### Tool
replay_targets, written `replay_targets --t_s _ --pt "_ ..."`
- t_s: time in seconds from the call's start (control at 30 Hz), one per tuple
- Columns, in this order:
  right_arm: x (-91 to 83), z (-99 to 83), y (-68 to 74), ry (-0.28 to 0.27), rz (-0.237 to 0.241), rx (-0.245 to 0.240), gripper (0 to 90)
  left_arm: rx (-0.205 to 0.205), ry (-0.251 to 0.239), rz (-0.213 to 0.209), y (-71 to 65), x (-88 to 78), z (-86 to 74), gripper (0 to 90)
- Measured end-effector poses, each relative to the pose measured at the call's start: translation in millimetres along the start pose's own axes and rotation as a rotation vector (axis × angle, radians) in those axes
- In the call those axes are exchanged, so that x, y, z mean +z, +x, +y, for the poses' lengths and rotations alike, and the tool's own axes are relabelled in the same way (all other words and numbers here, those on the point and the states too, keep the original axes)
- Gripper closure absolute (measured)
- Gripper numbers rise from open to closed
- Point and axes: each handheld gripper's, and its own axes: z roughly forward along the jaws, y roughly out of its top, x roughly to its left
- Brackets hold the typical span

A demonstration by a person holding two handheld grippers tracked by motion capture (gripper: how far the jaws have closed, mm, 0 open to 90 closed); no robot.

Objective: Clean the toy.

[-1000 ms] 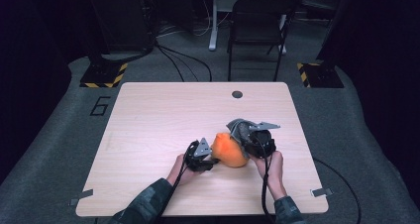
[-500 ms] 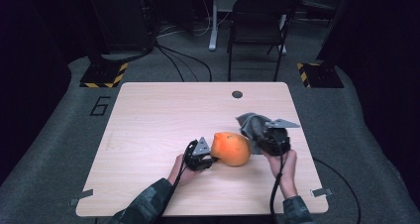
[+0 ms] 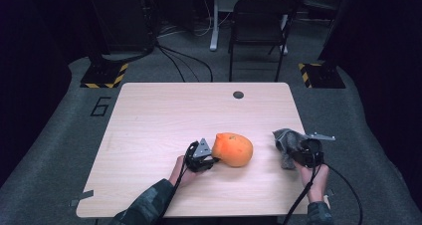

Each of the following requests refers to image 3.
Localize right hand-held gripper cable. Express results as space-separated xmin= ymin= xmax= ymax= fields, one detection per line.
xmin=281 ymin=164 xmax=321 ymax=225

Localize black floor cable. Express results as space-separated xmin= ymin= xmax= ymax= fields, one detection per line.
xmin=325 ymin=163 xmax=365 ymax=225

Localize orange plush toy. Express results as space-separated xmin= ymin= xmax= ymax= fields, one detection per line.
xmin=211 ymin=132 xmax=255 ymax=168

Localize grey fuzzy hat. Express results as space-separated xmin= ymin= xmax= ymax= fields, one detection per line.
xmin=272 ymin=127 xmax=308 ymax=170

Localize person's left hand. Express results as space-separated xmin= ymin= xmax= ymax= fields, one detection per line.
xmin=168 ymin=155 xmax=202 ymax=187

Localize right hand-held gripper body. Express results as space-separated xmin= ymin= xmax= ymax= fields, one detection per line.
xmin=292 ymin=131 xmax=336 ymax=169

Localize white desk leg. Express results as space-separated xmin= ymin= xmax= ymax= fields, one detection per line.
xmin=279 ymin=14 xmax=290 ymax=56
xmin=209 ymin=0 xmax=240 ymax=52

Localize bundle of black floor cables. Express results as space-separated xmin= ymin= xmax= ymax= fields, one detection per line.
xmin=154 ymin=40 xmax=214 ymax=84

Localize person's right hand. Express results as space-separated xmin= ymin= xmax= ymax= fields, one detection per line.
xmin=295 ymin=162 xmax=330 ymax=203

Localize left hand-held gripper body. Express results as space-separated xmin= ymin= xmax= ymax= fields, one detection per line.
xmin=184 ymin=137 xmax=215 ymax=173

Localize dark cabinet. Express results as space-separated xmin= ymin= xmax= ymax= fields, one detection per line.
xmin=88 ymin=0 xmax=156 ymax=55

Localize hand-held gripper cable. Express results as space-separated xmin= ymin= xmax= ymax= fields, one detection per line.
xmin=281 ymin=164 xmax=321 ymax=225
xmin=157 ymin=161 xmax=187 ymax=225

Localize left hand-held gripper cable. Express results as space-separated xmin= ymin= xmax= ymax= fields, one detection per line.
xmin=157 ymin=161 xmax=187 ymax=225

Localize black stand base yellow stripes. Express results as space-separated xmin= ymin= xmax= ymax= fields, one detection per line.
xmin=80 ymin=61 xmax=129 ymax=90
xmin=298 ymin=62 xmax=346 ymax=90

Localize black folding chair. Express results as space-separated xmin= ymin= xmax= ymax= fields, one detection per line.
xmin=228 ymin=0 xmax=298 ymax=83

